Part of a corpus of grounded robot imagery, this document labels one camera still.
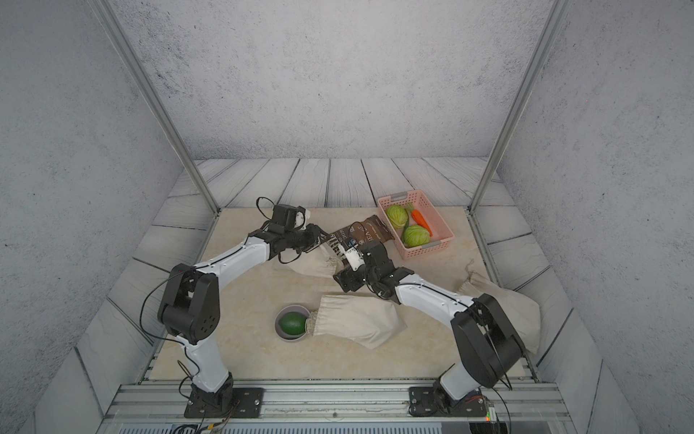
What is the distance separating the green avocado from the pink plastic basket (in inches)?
17.0

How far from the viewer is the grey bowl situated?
817 mm

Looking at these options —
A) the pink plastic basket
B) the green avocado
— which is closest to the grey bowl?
the green avocado

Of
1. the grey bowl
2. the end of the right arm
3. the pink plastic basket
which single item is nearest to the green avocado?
the grey bowl

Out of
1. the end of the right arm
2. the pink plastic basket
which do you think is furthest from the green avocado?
the pink plastic basket

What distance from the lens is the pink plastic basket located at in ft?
3.39

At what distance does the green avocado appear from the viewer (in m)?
0.83

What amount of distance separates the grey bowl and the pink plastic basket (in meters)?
0.41
